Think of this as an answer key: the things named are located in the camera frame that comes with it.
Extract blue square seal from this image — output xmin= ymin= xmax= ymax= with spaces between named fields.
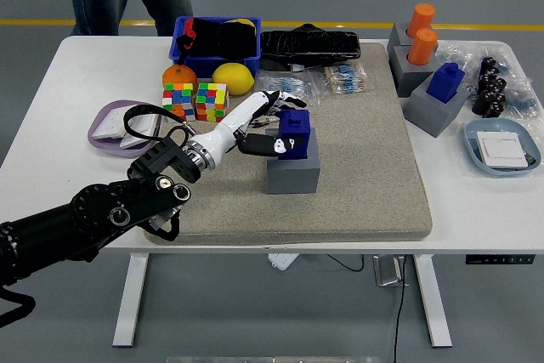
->
xmin=426 ymin=62 xmax=465 ymax=105
xmin=278 ymin=108 xmax=312 ymax=162

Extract grey cube seal holder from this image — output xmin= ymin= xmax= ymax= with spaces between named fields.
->
xmin=388 ymin=44 xmax=445 ymax=99
xmin=386 ymin=21 xmax=439 ymax=66
xmin=265 ymin=127 xmax=320 ymax=195
xmin=402 ymin=80 xmax=468 ymax=139

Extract orange cylinder seal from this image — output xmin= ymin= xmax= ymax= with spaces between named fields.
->
xmin=406 ymin=3 xmax=437 ymax=39
xmin=407 ymin=27 xmax=439 ymax=67

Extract multicoloured puzzle cube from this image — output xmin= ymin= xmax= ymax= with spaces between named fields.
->
xmin=194 ymin=81 xmax=231 ymax=124
xmin=162 ymin=82 xmax=197 ymax=124

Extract clear bag of blue parts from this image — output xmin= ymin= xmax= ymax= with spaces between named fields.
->
xmin=499 ymin=50 xmax=540 ymax=121

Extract blue plastic bin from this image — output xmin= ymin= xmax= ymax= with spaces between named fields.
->
xmin=168 ymin=16 xmax=263 ymax=79

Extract white power strip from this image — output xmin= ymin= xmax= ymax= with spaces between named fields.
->
xmin=267 ymin=252 xmax=300 ymax=271

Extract black cloth pouches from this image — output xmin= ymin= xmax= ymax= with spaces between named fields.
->
xmin=176 ymin=17 xmax=259 ymax=60

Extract white table leg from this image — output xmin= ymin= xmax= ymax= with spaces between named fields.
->
xmin=111 ymin=252 xmax=150 ymax=348
xmin=412 ymin=254 xmax=453 ymax=349

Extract clear bag of resistors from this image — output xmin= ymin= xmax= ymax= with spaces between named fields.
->
xmin=309 ymin=63 xmax=375 ymax=96
xmin=253 ymin=70 xmax=320 ymax=107

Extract silver metal bracket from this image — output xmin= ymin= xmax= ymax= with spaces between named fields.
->
xmin=372 ymin=254 xmax=410 ymax=287

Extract clear plastic bag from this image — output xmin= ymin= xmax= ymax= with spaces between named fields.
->
xmin=437 ymin=41 xmax=484 ymax=79

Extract purple tray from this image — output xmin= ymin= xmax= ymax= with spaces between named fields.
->
xmin=87 ymin=99 xmax=162 ymax=159

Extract white switch panel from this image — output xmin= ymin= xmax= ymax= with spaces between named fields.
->
xmin=91 ymin=104 xmax=141 ymax=141
xmin=118 ymin=106 xmax=162 ymax=150
xmin=474 ymin=131 xmax=529 ymax=168

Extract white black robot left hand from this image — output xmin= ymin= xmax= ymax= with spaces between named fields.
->
xmin=202 ymin=89 xmax=308 ymax=171

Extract black table control panel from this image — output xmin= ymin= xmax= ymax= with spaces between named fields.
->
xmin=465 ymin=254 xmax=536 ymax=265

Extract grey-brown mat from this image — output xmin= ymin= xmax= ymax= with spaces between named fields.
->
xmin=142 ymin=42 xmax=434 ymax=247

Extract black cable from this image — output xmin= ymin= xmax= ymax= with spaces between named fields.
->
xmin=391 ymin=255 xmax=409 ymax=363
xmin=326 ymin=253 xmax=366 ymax=273

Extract orange fruit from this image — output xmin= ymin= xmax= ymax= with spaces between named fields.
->
xmin=161 ymin=64 xmax=199 ymax=91

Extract yellow lemon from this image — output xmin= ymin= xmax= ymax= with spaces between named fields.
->
xmin=212 ymin=62 xmax=256 ymax=96

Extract light blue tray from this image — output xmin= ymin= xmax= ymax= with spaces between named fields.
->
xmin=463 ymin=117 xmax=541 ymax=179

